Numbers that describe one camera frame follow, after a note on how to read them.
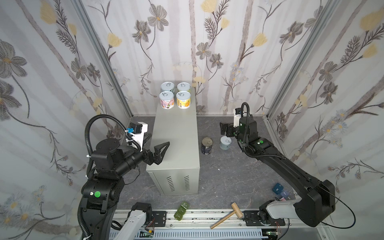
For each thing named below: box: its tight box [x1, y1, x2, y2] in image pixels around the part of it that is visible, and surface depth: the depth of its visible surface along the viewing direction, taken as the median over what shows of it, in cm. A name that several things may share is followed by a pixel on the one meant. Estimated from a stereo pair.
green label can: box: [176, 82, 191, 93], surface depth 81 cm
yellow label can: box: [176, 90, 191, 110], surface depth 76 cm
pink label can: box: [159, 91, 175, 110], surface depth 76 cm
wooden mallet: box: [210, 202, 244, 230], surface depth 76 cm
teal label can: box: [219, 135, 232, 151], surface depth 100 cm
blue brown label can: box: [160, 81, 175, 94], surface depth 82 cm
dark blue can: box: [201, 137, 214, 155], surface depth 95 cm
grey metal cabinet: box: [146, 87, 200, 196], surface depth 66 cm
